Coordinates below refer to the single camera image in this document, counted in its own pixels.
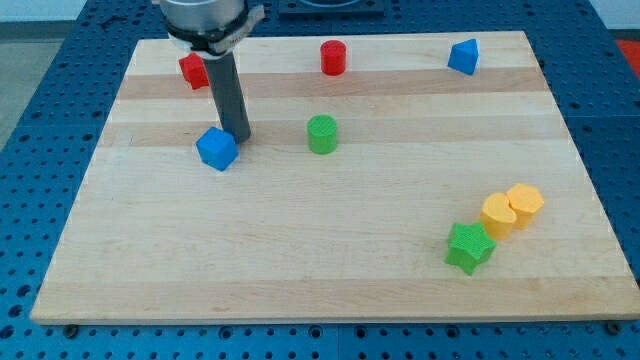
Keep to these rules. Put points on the green star block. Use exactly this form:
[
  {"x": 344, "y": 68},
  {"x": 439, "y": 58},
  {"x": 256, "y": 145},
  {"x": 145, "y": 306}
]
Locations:
[{"x": 469, "y": 246}]

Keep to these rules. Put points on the red cylinder block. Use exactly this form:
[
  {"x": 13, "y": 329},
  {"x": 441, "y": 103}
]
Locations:
[{"x": 333, "y": 55}]

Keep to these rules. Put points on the wooden board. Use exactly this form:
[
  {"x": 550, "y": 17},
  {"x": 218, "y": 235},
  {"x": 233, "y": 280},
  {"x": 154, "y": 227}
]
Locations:
[{"x": 284, "y": 235}]

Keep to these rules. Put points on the yellow hexagon block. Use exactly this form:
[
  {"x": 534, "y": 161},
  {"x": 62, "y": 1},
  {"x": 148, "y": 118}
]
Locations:
[{"x": 526, "y": 201}]

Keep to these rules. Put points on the yellow heart block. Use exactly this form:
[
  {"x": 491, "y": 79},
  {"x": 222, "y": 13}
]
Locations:
[{"x": 497, "y": 216}]

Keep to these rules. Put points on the green cylinder block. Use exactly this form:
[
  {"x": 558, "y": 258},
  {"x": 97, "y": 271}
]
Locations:
[{"x": 322, "y": 133}]

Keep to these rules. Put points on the red star block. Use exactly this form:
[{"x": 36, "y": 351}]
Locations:
[{"x": 193, "y": 71}]

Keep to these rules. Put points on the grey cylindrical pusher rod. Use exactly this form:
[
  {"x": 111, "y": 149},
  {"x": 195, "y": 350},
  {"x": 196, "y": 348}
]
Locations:
[{"x": 228, "y": 96}]

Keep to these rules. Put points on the dark mounting plate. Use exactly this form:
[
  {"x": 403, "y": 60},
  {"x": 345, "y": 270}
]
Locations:
[{"x": 296, "y": 8}]

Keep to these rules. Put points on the blue cube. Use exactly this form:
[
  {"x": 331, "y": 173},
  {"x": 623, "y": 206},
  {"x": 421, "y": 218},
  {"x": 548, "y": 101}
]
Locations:
[{"x": 217, "y": 148}]

